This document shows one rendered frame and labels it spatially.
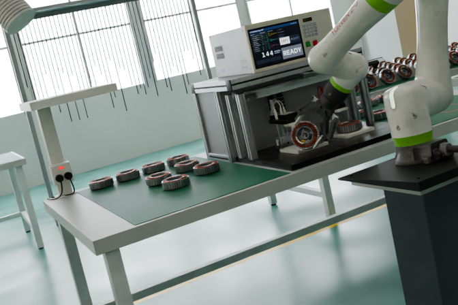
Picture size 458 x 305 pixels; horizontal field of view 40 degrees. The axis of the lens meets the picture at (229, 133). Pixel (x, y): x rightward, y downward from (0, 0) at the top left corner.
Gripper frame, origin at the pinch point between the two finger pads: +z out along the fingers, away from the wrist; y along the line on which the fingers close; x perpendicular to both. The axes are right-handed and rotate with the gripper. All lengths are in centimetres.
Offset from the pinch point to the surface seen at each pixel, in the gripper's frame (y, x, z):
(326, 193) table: 2, -126, 103
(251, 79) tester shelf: 33.7, -3.0, 0.9
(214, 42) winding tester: 68, -23, 12
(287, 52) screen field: 34.7, -23.7, -9.1
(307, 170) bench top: -12.9, 16.5, 0.8
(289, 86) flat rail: 23.3, -18.2, -0.7
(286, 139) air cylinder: 9.7, -13.9, 17.8
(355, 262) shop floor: -43, -67, 80
